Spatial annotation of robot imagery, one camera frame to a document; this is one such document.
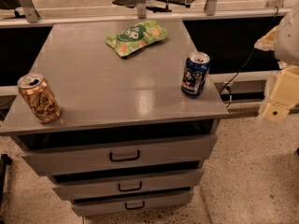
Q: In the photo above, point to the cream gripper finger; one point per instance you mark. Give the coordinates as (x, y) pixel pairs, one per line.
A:
(281, 94)

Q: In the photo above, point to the orange soda can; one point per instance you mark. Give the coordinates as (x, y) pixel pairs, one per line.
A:
(36, 92)

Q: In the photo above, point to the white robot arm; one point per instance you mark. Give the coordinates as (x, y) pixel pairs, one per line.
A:
(283, 40)

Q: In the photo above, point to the blue soda can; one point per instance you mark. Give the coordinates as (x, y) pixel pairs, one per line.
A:
(195, 72)

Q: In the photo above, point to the green rice chip bag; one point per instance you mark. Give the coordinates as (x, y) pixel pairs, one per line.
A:
(136, 37)

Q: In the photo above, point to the middle grey drawer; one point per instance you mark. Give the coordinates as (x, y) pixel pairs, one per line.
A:
(114, 186)

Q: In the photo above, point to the grey drawer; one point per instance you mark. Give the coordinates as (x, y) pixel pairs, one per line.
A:
(126, 204)
(114, 186)
(74, 160)

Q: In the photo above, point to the grey drawer cabinet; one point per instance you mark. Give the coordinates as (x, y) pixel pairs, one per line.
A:
(107, 99)

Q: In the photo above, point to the bottom grey drawer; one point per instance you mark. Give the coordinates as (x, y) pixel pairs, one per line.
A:
(126, 204)

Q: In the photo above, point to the top grey drawer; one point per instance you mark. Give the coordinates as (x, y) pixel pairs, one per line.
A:
(74, 160)

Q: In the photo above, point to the grey metal railing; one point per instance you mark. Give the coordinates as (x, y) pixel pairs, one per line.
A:
(49, 12)

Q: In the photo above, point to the black object at left edge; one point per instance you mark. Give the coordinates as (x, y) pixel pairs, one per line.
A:
(5, 161)

